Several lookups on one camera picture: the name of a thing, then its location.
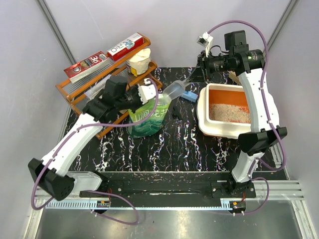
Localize blue carton box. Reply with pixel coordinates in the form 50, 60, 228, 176
181, 91, 198, 103

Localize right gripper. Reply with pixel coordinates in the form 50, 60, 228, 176
185, 50, 232, 84

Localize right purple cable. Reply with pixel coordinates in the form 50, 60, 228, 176
208, 20, 288, 215

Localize aluminium rail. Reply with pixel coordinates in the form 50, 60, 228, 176
35, 180, 304, 213

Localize red silver toothpaste box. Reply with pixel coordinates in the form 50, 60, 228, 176
64, 51, 110, 83

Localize brown cardboard box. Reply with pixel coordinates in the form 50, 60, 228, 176
228, 71, 241, 85

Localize green litter bag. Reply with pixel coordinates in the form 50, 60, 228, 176
127, 94, 171, 138

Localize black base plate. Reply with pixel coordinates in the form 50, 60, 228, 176
72, 171, 257, 200

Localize white orange litter box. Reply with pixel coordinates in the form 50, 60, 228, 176
196, 83, 251, 139

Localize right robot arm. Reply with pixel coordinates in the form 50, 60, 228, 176
190, 30, 287, 197

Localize clear plastic box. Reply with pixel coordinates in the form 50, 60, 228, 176
84, 74, 112, 100

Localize orange wooden shelf rack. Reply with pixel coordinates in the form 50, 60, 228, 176
56, 33, 163, 139

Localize clear plastic scoop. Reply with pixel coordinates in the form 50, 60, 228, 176
162, 79, 190, 100

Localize white paper bag upper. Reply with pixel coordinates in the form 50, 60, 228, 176
126, 48, 151, 77

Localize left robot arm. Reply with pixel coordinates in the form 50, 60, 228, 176
28, 76, 147, 201

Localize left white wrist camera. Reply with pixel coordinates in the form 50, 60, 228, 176
138, 78, 156, 105

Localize red white toothpaste box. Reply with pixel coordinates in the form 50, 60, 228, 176
107, 32, 144, 61

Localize litter granules in box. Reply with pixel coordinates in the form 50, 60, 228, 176
209, 104, 251, 123

